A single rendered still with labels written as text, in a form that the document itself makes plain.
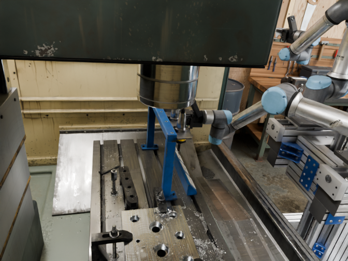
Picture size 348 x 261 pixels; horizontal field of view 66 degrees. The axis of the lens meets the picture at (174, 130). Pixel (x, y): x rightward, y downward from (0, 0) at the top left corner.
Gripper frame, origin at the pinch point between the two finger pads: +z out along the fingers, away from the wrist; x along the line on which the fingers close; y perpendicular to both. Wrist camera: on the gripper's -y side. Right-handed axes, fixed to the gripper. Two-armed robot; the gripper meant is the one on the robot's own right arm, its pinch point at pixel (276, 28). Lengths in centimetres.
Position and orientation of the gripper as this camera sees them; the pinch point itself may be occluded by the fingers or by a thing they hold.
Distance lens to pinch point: 214.3
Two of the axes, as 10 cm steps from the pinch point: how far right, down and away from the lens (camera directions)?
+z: -3.9, -4.4, 8.1
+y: 0.4, 8.7, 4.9
